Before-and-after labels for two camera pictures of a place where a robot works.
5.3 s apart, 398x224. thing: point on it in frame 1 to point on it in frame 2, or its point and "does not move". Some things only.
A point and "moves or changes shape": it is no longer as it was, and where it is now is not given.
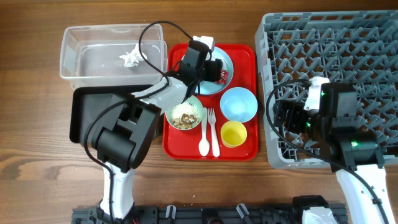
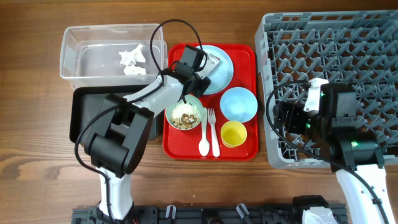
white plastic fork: [211, 119] does not move
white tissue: [133, 58] moves or changes shape
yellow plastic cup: [233, 134] does not move
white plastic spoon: [204, 145] does not move
